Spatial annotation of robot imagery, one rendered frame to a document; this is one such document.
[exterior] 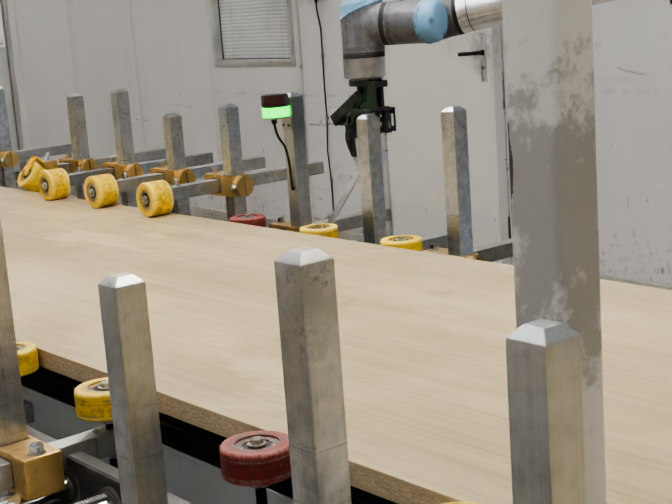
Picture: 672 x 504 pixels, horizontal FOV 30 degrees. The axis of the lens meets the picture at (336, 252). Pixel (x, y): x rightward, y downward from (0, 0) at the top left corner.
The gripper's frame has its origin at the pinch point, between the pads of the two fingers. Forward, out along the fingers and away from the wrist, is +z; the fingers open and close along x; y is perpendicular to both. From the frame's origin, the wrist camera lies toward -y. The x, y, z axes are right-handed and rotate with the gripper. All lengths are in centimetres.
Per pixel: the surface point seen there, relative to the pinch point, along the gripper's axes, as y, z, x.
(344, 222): -16.3, 14.0, 6.6
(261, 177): -41.3, 4.2, 1.9
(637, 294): 94, 9, -29
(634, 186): -124, 50, 257
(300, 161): -12.0, -2.6, -8.2
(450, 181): 36.2, -1.4, -9.6
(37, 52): -727, -13, 286
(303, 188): -12.0, 3.5, -8.0
